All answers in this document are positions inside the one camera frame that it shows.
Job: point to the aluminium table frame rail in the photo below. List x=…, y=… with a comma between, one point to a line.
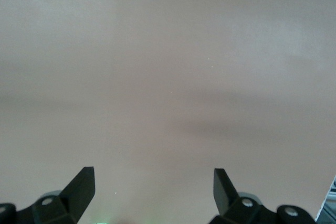
x=329, y=208

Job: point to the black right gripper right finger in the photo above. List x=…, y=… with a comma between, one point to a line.
x=236, y=211

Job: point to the brown table cover sheet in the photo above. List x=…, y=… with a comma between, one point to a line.
x=168, y=51

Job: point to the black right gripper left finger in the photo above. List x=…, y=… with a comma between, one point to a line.
x=65, y=208

